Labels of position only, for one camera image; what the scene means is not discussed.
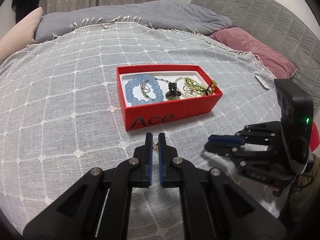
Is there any green beaded bracelet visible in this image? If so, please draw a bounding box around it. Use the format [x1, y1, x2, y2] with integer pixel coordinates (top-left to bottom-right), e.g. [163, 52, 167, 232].
[184, 78, 218, 96]

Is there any red cardboard box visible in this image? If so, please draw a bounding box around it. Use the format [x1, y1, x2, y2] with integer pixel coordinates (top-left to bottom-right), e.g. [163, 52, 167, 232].
[117, 65, 223, 132]

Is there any pink pillow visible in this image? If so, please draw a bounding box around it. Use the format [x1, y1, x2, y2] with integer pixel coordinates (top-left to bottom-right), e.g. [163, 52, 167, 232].
[209, 27, 297, 79]

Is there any red round object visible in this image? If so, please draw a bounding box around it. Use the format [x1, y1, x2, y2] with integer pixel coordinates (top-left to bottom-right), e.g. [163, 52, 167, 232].
[308, 124, 320, 153]

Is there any black hair clip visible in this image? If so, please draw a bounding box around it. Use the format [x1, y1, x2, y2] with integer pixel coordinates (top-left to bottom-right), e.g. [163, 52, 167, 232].
[165, 82, 181, 98]

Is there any small white device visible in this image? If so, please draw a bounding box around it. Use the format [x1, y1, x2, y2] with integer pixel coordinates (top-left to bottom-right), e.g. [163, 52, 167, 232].
[254, 75, 270, 91]

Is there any dark beaded bracelet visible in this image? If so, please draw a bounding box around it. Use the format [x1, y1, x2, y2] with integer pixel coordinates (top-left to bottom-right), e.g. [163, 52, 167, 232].
[140, 77, 175, 101]

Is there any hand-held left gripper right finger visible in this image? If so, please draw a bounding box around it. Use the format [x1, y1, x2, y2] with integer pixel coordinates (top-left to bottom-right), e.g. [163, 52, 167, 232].
[157, 132, 286, 240]

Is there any beige pillow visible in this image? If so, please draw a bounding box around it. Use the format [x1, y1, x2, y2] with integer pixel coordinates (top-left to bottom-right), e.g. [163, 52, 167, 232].
[0, 7, 44, 63]

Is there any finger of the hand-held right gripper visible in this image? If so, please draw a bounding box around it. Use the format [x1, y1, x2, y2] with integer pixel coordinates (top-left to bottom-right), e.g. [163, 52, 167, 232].
[208, 121, 283, 147]
[204, 141, 282, 172]

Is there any light blue beaded bracelet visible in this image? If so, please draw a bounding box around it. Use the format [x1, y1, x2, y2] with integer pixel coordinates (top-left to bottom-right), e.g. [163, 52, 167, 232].
[124, 75, 164, 106]

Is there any grey quilted headboard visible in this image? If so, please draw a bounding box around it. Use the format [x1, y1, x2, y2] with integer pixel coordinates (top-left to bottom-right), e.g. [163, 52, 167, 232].
[189, 0, 320, 110]

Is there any grey duvet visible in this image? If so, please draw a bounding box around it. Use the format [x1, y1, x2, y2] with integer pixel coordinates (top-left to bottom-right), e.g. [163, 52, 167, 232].
[34, 0, 234, 43]

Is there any white checked blanket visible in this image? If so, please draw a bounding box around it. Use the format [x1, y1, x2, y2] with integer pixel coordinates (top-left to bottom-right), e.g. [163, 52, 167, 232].
[0, 21, 299, 240]

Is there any clear beaded bracelet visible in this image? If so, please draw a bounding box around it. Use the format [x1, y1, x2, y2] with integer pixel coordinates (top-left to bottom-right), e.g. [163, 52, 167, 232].
[174, 76, 193, 98]

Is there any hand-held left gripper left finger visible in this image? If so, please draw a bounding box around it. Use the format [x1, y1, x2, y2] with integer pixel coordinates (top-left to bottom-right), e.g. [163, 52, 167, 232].
[22, 132, 153, 240]

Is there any person's right forearm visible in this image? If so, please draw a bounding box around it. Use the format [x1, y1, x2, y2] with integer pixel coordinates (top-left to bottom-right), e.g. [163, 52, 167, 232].
[285, 152, 320, 222]

